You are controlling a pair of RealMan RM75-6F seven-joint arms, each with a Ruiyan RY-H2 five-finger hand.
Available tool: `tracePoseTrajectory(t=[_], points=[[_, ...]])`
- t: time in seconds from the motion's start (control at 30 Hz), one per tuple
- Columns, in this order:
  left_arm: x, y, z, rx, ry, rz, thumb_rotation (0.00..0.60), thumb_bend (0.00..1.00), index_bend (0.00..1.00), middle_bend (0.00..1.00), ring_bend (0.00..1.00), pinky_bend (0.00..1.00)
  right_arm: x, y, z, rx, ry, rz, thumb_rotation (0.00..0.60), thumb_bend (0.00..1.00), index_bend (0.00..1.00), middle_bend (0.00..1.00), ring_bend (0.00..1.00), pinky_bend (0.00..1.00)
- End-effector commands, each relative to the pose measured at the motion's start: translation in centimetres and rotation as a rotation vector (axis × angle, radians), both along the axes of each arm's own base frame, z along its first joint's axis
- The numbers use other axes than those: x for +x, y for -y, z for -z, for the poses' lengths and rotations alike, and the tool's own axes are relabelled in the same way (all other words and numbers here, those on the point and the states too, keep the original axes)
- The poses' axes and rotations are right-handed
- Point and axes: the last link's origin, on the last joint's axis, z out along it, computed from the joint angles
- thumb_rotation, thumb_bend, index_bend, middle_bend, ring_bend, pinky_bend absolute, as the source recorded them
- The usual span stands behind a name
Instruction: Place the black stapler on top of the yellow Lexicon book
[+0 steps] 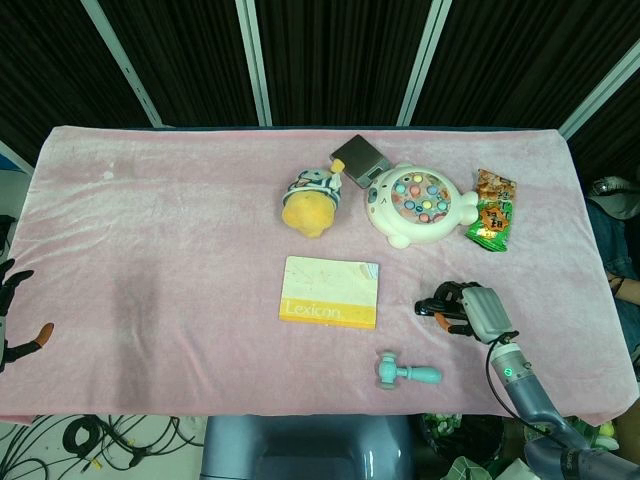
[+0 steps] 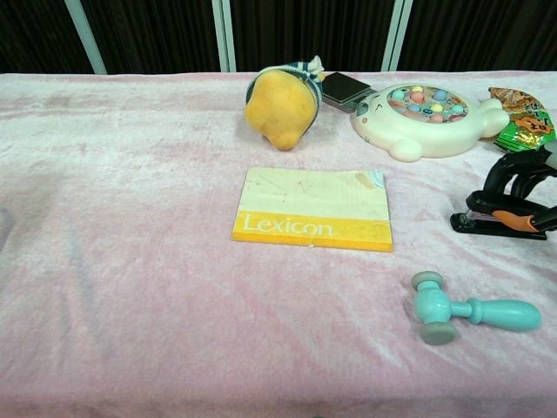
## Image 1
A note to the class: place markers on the white and yellow Lexicon box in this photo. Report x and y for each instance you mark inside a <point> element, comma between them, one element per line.
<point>325,285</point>

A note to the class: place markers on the grey blue robot torso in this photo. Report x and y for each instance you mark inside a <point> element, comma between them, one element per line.
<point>310,447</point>

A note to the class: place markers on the green snack bag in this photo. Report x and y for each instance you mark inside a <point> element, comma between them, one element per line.
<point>492,225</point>

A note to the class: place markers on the white bear fishing game toy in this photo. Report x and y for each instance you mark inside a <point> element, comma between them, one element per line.
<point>415,205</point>

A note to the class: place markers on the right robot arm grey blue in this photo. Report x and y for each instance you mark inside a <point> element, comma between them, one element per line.
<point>540,400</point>

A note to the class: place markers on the grey digital kitchen scale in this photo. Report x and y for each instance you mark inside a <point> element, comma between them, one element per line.
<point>357,157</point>

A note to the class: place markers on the yellow plush toy striped shirt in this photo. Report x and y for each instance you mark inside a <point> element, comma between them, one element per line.
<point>310,207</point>

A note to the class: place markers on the left robot hand black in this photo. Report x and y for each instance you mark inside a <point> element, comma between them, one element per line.
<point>15,285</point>

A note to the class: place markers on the teal toy hammer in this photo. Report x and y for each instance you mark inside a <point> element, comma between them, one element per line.
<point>400,372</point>

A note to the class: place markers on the blue white partition frame edge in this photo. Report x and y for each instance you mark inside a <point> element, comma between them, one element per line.
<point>12,157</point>

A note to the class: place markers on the white partition frame post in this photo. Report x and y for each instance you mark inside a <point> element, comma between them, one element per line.
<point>125,65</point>
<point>425,60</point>
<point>255,60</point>
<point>600,92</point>

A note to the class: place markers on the orange snack bag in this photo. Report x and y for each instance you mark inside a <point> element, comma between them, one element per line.
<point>497,187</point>

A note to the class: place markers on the pink plush tablecloth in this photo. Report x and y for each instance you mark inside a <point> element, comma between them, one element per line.
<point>150,225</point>

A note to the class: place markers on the right robot hand grey black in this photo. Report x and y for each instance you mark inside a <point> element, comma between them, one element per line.
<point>482,310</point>

